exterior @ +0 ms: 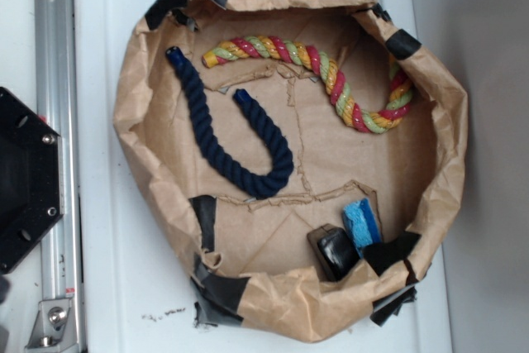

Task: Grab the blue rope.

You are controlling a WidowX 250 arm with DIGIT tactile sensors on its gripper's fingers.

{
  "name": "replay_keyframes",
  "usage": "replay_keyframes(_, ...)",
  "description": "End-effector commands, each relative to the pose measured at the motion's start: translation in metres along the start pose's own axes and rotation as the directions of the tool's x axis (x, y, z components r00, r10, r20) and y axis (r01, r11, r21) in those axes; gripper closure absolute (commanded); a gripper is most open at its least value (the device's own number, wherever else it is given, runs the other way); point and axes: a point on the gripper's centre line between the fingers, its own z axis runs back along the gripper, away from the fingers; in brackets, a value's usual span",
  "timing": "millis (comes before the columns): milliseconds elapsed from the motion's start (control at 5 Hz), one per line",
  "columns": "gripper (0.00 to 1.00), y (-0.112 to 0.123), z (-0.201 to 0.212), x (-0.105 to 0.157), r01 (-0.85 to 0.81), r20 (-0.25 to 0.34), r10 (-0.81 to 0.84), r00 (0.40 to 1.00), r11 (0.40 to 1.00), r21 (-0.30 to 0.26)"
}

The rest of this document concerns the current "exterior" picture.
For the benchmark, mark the metal corner bracket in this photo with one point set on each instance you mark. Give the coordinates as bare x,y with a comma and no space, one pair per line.
54,329

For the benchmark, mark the blue sponge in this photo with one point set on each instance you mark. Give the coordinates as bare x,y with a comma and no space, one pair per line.
360,225

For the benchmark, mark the black taped block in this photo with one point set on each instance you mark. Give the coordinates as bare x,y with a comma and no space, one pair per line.
335,251

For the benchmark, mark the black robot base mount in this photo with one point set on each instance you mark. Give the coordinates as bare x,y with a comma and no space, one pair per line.
30,180

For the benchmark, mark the brown paper bag tray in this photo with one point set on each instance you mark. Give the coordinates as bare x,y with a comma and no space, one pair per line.
249,123

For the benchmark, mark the aluminium extrusion rail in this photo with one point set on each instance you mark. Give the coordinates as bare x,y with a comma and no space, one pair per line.
61,248

